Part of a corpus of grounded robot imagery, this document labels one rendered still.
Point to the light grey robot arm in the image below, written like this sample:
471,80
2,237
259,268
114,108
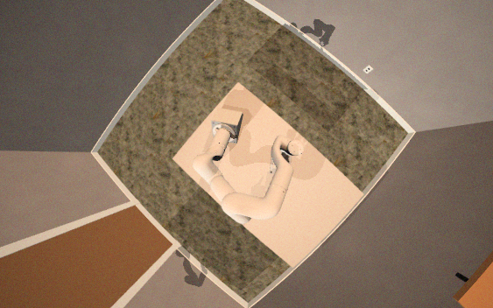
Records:
240,206

